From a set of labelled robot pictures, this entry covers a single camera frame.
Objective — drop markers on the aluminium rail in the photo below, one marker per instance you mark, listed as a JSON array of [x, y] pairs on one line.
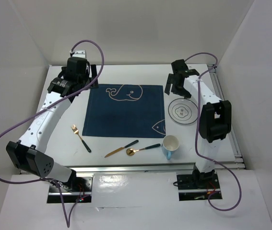
[[224, 127], [136, 169]]

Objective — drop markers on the gold spoon green handle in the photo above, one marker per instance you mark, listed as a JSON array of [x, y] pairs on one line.
[[131, 152]]

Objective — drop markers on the light blue mug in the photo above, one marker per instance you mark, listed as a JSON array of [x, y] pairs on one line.
[[169, 145]]

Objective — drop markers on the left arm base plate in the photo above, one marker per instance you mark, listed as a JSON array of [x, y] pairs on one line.
[[82, 191]]

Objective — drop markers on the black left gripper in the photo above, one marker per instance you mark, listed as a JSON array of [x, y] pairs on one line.
[[93, 74]]

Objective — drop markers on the gold knife green handle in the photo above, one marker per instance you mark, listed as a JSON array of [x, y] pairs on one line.
[[121, 148]]

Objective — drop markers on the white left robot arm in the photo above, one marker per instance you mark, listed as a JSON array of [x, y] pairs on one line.
[[28, 153]]

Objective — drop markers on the aluminium right side rail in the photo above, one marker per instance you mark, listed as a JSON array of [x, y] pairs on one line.
[[224, 127]]

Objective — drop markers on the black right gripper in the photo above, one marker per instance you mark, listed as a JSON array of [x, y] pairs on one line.
[[171, 80]]

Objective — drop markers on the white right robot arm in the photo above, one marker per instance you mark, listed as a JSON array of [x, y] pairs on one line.
[[213, 118]]

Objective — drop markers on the gold fork green handle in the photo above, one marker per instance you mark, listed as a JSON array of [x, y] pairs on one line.
[[76, 131]]

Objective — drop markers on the aluminium front rail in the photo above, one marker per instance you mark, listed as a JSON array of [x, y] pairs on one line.
[[136, 169]]

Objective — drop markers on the blue whale placemat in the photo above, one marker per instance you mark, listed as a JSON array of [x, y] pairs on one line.
[[125, 111]]

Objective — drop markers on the white plate green rim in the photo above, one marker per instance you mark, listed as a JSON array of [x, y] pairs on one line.
[[183, 111]]

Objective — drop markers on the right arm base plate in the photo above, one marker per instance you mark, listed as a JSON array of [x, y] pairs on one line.
[[188, 190]]

